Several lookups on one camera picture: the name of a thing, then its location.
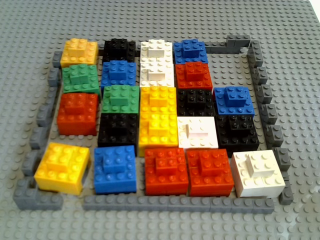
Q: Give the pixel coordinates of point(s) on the green lego cube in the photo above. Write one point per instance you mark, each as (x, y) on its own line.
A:
(121, 98)
(80, 78)

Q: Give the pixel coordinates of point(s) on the grey studded lego baseplate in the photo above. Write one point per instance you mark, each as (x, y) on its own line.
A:
(160, 20)

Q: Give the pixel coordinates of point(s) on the white lego cube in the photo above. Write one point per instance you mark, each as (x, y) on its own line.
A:
(257, 172)
(156, 73)
(197, 132)
(156, 50)

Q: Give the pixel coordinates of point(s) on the raised dark grey lego brick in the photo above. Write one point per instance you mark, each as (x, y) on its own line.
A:
(237, 41)

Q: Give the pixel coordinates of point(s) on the black lego cube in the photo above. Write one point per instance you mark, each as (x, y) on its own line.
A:
(117, 130)
(118, 48)
(196, 102)
(237, 132)

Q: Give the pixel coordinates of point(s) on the blue lego cube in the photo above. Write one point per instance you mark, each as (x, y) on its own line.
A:
(118, 73)
(233, 101)
(115, 170)
(191, 51)

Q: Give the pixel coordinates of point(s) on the dark grey lego wall brick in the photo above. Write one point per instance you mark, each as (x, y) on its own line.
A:
(270, 114)
(287, 193)
(52, 96)
(261, 75)
(45, 115)
(29, 162)
(256, 53)
(266, 94)
(38, 138)
(53, 77)
(275, 136)
(101, 50)
(282, 159)
(220, 48)
(57, 59)

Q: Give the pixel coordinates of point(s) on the L-shaped dark grey brick wall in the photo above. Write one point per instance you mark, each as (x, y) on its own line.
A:
(32, 200)

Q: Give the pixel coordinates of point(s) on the red lego cube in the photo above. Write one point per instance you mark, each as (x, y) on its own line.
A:
(77, 112)
(166, 171)
(193, 75)
(210, 172)

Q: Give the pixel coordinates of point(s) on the long dark grey brick wall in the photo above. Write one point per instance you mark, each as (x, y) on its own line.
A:
(175, 203)

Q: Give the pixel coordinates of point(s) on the yellow lego cube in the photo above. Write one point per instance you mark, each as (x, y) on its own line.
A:
(158, 131)
(158, 100)
(61, 167)
(78, 52)

